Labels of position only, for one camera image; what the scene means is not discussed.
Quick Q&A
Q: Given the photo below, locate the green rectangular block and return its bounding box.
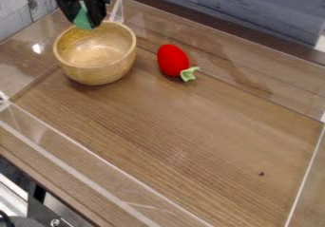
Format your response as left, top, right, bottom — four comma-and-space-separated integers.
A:
72, 0, 119, 30

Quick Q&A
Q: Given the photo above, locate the light brown wooden bowl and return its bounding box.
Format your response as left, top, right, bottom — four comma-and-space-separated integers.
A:
54, 22, 138, 85

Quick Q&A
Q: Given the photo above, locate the red felt strawberry toy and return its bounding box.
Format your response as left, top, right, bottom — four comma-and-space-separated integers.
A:
158, 44, 199, 82

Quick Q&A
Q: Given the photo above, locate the grey blue sofa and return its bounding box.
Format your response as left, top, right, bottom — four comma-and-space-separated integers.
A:
170, 0, 325, 46

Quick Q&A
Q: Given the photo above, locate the black metal table bracket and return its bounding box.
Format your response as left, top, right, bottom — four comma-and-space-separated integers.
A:
27, 182, 72, 227

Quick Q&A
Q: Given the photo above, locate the black cable bottom left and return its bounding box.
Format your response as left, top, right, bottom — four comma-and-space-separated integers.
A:
0, 210, 16, 227

